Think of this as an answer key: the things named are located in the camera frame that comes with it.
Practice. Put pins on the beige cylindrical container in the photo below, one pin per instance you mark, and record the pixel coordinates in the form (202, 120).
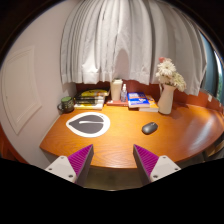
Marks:
(115, 87)

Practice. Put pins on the red flat book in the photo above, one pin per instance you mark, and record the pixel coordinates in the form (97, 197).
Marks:
(117, 103)

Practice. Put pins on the white and pink flowers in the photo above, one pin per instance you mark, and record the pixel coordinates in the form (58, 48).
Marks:
(168, 75)

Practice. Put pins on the white bottom book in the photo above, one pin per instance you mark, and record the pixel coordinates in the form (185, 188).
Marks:
(89, 106)

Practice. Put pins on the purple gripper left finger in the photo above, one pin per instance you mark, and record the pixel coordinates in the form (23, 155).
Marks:
(75, 167)

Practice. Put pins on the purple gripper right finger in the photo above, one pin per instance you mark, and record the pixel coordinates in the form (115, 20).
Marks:
(152, 167)

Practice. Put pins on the dark middle book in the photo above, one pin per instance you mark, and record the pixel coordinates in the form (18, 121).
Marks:
(89, 100)

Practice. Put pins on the yellow and black top book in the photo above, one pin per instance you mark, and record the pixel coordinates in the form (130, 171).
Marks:
(93, 93)

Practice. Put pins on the clear small spray bottle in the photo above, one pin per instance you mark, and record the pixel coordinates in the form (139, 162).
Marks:
(124, 93)

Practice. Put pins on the tan book under blue book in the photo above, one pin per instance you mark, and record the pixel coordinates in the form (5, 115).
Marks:
(153, 107)

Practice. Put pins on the white and grey mouse pad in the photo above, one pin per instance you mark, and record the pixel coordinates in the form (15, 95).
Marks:
(89, 124)

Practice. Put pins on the white ceramic vase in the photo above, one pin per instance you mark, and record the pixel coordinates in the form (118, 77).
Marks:
(166, 100)

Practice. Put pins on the grey computer mouse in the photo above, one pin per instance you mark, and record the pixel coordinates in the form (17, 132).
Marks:
(149, 128)

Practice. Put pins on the dark green mug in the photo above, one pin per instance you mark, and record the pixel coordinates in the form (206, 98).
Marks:
(66, 105)

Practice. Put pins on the white curtain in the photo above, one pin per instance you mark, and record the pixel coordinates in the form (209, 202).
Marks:
(107, 39)

